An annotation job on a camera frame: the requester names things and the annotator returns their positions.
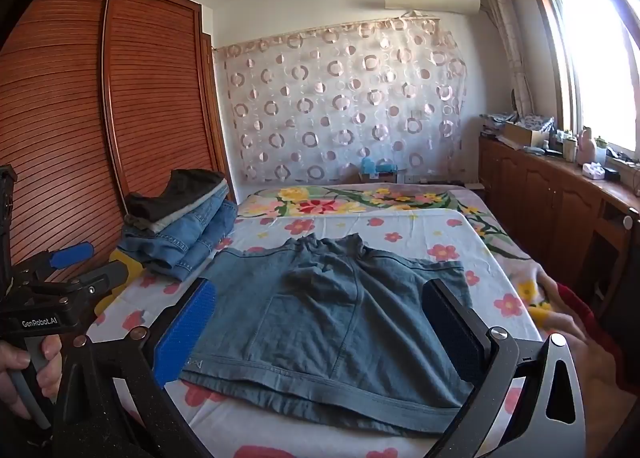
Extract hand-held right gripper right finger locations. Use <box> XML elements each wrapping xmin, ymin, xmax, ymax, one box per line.
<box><xmin>421</xmin><ymin>279</ymin><xmax>587</xmax><ymax>458</ymax></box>

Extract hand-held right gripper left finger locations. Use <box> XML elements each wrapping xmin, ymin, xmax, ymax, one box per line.
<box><xmin>50</xmin><ymin>278</ymin><xmax>217</xmax><ymax>458</ymax></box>

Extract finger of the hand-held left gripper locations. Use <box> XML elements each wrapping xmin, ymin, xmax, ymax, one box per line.
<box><xmin>30</xmin><ymin>260</ymin><xmax>129</xmax><ymax>311</ymax></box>
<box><xmin>12</xmin><ymin>242</ymin><xmax>95</xmax><ymax>285</ymax></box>

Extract blue-grey short pants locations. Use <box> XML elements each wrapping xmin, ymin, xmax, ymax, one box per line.
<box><xmin>179</xmin><ymin>233</ymin><xmax>476</xmax><ymax>431</ymax></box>

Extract person's left hand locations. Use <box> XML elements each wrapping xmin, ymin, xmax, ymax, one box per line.
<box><xmin>0</xmin><ymin>333</ymin><xmax>64</xmax><ymax>422</ymax></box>

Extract light grey folded garment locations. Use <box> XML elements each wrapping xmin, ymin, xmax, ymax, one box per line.
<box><xmin>125</xmin><ymin>183</ymin><xmax>230</xmax><ymax>235</ymax></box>

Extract stack of folded clothes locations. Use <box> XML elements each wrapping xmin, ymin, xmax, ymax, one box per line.
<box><xmin>117</xmin><ymin>188</ymin><xmax>239</xmax><ymax>283</ymax></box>

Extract white flower-print bed sheet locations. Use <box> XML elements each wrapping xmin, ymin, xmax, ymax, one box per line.
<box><xmin>87</xmin><ymin>210</ymin><xmax>545</xmax><ymax>458</ymax></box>

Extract dark grey folded garment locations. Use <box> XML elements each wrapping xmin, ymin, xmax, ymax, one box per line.
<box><xmin>125</xmin><ymin>169</ymin><xmax>228</xmax><ymax>221</ymax></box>

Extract brown slatted wooden wardrobe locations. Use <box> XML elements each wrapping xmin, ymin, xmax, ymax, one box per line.
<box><xmin>0</xmin><ymin>0</ymin><xmax>237</xmax><ymax>289</ymax></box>

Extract red cloth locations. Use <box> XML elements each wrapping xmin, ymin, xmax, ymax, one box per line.
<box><xmin>547</xmin><ymin>283</ymin><xmax>640</xmax><ymax>384</ymax></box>

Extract low wooden side cabinet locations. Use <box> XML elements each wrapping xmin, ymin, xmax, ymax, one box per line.
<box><xmin>477</xmin><ymin>135</ymin><xmax>640</xmax><ymax>321</ymax></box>

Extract blue toy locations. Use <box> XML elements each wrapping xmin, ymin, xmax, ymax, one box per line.
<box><xmin>361</xmin><ymin>158</ymin><xmax>399</xmax><ymax>179</ymax></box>

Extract large floral blanket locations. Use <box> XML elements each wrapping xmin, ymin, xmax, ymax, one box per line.
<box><xmin>235</xmin><ymin>183</ymin><xmax>621</xmax><ymax>419</ymax></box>

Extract open cardboard box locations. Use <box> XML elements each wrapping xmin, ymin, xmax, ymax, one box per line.
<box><xmin>502</xmin><ymin>122</ymin><xmax>550</xmax><ymax>149</ymax></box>

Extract pink bottle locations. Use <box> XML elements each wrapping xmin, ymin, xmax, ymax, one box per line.
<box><xmin>578</xmin><ymin>127</ymin><xmax>609</xmax><ymax>167</ymax></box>

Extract sheer circle-pattern curtain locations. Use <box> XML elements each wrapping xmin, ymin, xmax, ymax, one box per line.
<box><xmin>212</xmin><ymin>15</ymin><xmax>469</xmax><ymax>183</ymax></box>

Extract white tied window curtain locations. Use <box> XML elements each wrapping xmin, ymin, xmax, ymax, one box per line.
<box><xmin>477</xmin><ymin>0</ymin><xmax>537</xmax><ymax>119</ymax></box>

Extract window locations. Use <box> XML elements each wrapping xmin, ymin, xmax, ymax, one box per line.
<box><xmin>520</xmin><ymin>0</ymin><xmax>640</xmax><ymax>159</ymax></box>

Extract wall air conditioner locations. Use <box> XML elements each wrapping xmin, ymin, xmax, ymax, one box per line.
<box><xmin>383</xmin><ymin>0</ymin><xmax>482</xmax><ymax>15</ymax></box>

